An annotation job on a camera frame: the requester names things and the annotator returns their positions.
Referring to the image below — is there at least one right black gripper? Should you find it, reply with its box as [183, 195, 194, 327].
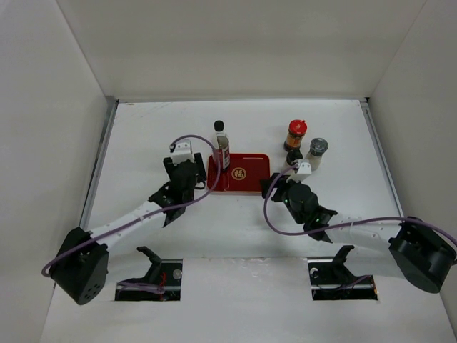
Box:
[259, 172, 304, 224]

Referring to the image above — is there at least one small black-capped bottle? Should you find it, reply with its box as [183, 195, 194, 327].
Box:
[285, 149, 303, 167]

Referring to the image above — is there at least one tall black-capped clear bottle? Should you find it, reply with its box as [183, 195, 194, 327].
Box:
[213, 120, 230, 172]

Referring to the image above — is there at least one grey-capped salt shaker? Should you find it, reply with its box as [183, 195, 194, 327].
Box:
[305, 138, 328, 172]

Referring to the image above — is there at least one red-capped sauce jar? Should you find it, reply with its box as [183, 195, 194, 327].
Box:
[283, 119, 308, 151]

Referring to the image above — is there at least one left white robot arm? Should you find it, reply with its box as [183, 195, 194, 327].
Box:
[42, 152, 206, 305]

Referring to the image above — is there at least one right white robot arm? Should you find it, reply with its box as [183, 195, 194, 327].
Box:
[260, 173, 456, 294]

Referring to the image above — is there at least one red lacquer tray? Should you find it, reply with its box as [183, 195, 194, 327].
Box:
[213, 153, 271, 193]

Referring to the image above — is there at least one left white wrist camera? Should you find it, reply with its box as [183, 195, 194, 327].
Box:
[169, 139, 194, 166]

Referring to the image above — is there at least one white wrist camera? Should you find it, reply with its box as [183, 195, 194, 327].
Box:
[169, 139, 194, 166]
[290, 161, 312, 183]

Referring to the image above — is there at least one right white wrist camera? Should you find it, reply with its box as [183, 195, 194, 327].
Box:
[290, 161, 312, 183]

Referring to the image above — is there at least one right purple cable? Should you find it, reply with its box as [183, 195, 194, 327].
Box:
[263, 164, 457, 251]

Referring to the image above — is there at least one purple cable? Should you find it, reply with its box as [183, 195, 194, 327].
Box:
[41, 134, 229, 278]
[263, 164, 457, 251]

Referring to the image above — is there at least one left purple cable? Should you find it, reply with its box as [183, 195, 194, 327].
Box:
[41, 134, 229, 278]

